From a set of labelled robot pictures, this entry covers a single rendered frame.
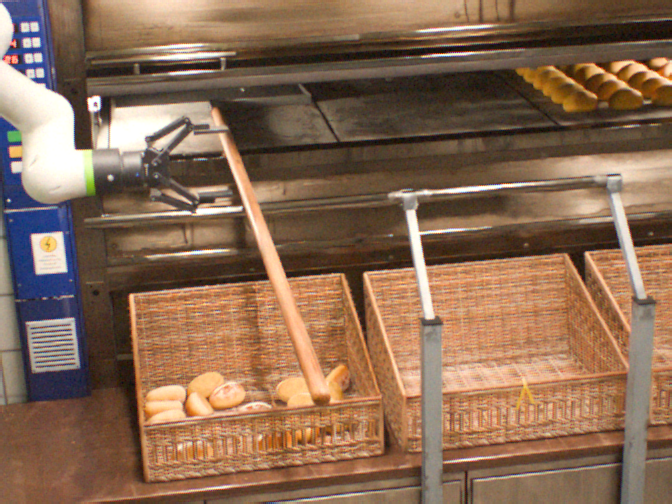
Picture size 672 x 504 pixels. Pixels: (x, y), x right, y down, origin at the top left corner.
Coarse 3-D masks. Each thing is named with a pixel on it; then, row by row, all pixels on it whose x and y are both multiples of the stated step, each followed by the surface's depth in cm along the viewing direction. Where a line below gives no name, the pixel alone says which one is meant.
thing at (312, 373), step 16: (224, 144) 317; (240, 160) 302; (240, 176) 290; (240, 192) 282; (256, 208) 269; (256, 224) 260; (256, 240) 255; (272, 256) 242; (272, 272) 236; (288, 288) 228; (288, 304) 221; (288, 320) 216; (304, 336) 209; (304, 352) 203; (304, 368) 199; (320, 368) 199; (320, 384) 193; (320, 400) 191
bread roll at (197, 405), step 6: (192, 396) 310; (198, 396) 309; (192, 402) 308; (198, 402) 307; (204, 402) 309; (186, 408) 310; (192, 408) 307; (198, 408) 306; (204, 408) 307; (210, 408) 309; (192, 414) 307; (198, 414) 306; (204, 414) 306; (210, 414) 308
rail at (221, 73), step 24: (528, 48) 303; (552, 48) 303; (576, 48) 304; (600, 48) 305; (624, 48) 306; (648, 48) 307; (168, 72) 291; (192, 72) 291; (216, 72) 292; (240, 72) 293; (264, 72) 294; (288, 72) 295
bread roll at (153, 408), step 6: (150, 402) 307; (156, 402) 307; (162, 402) 307; (168, 402) 308; (174, 402) 309; (180, 402) 310; (144, 408) 307; (150, 408) 306; (156, 408) 306; (162, 408) 306; (168, 408) 307; (174, 408) 308; (180, 408) 310; (150, 414) 306; (156, 414) 306
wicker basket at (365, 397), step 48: (192, 288) 321; (240, 288) 323; (336, 288) 328; (144, 336) 321; (192, 336) 323; (240, 336) 324; (288, 336) 327; (336, 336) 328; (240, 384) 326; (144, 432) 281; (192, 432) 284; (240, 432) 286; (336, 432) 303
